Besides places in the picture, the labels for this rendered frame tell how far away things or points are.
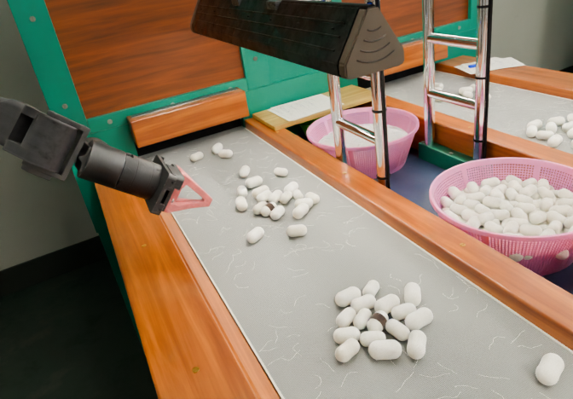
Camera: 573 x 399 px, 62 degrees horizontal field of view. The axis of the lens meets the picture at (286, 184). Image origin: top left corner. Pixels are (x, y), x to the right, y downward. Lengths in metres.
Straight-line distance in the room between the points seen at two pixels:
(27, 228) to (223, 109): 1.31
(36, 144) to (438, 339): 0.56
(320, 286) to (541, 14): 3.11
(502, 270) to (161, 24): 0.94
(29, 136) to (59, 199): 1.59
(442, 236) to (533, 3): 2.90
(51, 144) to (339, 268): 0.44
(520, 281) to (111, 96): 0.98
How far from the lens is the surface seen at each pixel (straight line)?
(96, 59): 1.25
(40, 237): 2.36
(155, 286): 0.74
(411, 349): 0.59
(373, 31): 0.54
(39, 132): 0.70
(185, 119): 1.23
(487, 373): 0.60
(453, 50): 1.72
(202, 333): 0.64
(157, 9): 1.26
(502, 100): 1.38
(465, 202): 0.88
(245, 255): 0.80
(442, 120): 1.18
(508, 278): 0.68
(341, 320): 0.62
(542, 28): 3.68
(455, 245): 0.73
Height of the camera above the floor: 1.18
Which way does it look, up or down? 26 degrees down
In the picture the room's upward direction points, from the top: 9 degrees counter-clockwise
